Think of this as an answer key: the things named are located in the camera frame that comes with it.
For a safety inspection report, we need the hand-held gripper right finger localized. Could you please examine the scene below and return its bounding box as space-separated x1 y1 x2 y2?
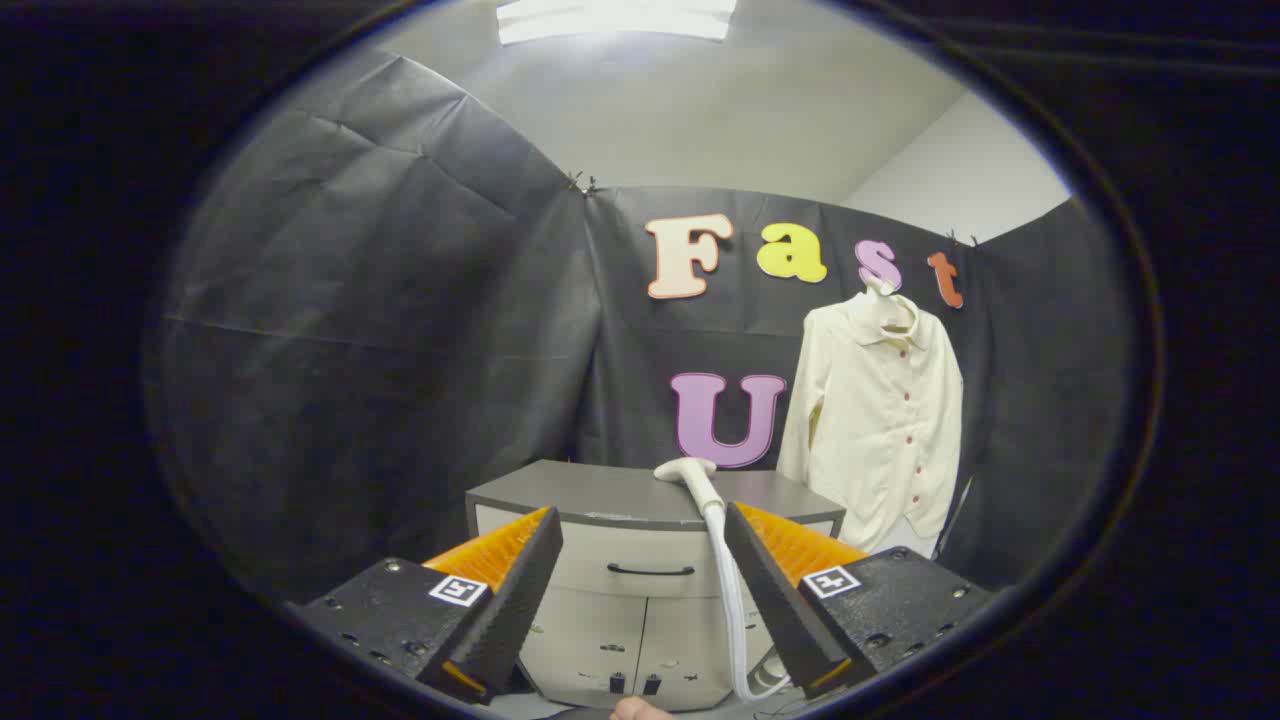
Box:
723 502 996 701

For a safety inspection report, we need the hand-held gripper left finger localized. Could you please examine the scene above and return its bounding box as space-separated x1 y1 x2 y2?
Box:
285 505 564 706

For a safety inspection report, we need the white garment steamer head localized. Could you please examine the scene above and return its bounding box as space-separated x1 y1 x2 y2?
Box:
653 457 726 516

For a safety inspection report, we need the white garment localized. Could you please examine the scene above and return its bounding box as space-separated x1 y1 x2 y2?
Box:
868 515 946 561

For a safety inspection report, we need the cream button shirt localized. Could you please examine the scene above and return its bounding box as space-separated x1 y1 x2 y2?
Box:
778 290 966 556

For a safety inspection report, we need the white clothes hanger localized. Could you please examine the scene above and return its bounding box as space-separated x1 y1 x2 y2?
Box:
860 275 917 331

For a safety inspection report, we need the grey cabinet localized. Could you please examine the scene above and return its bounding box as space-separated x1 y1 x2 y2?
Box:
465 460 846 713

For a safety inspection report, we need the black backdrop cloth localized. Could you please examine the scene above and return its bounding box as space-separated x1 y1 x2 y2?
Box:
150 50 1131 601

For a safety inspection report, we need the ceiling light panel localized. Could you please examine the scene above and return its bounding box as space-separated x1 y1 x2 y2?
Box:
497 0 738 46

